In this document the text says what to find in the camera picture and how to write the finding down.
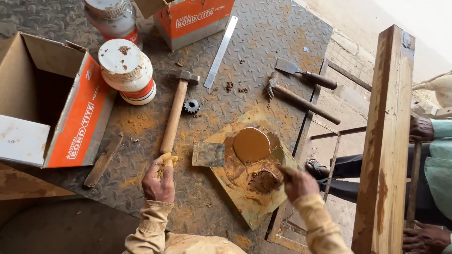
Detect person's right hand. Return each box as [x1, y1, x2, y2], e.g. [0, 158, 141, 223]
[277, 165, 320, 203]

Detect white jar with red label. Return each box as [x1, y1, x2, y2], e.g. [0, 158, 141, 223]
[83, 0, 143, 50]

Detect white bundle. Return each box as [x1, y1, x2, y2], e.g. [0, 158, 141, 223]
[412, 71, 452, 108]

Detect wooden handled sledge hammer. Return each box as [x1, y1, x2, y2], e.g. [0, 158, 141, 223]
[160, 69, 200, 154]

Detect pale wooden blocks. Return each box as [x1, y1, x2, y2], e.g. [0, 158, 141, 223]
[411, 100, 452, 119]

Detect rusty metal rod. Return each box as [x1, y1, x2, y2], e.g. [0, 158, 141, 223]
[406, 141, 423, 229]

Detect square putty stained mixing board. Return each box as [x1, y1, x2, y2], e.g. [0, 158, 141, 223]
[202, 112, 301, 231]

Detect person's left hand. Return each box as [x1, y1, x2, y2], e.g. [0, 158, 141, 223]
[142, 155, 176, 204]

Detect claw hammer with rusty handle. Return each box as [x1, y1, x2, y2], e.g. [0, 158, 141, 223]
[266, 71, 342, 125]

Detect dark brown sawdust heap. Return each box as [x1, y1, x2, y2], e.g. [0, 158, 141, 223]
[249, 170, 283, 194]

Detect white jar with stained lid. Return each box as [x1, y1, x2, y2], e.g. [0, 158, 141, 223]
[98, 38, 157, 106]

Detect person's beige shirt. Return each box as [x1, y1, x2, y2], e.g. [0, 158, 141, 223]
[122, 232, 248, 254]

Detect orange and grey cardboard box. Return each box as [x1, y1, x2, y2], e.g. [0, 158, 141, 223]
[134, 0, 236, 52]

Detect black metal gear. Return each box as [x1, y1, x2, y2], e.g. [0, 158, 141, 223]
[184, 98, 200, 114]

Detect rusty metal table frame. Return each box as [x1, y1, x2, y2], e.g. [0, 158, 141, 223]
[266, 58, 373, 254]

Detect flat dirty wooden stick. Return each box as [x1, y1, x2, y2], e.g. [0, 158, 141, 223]
[84, 133, 124, 188]

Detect flat metal scraper blade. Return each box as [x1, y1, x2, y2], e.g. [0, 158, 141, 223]
[192, 142, 226, 168]

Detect yellow putty lump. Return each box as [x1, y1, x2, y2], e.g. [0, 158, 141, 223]
[157, 152, 179, 178]

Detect upright wooden beam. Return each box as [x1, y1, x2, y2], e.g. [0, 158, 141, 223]
[351, 24, 416, 254]

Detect smooth brown putty puddle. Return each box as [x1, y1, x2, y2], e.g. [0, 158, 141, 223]
[233, 127, 272, 164]

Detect steel ruler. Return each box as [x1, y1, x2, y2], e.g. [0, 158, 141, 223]
[204, 16, 239, 89]

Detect chisel with dark handle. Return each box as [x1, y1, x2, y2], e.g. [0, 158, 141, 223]
[275, 57, 338, 90]

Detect open orange cardboard box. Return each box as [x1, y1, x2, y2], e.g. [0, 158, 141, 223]
[0, 31, 118, 169]

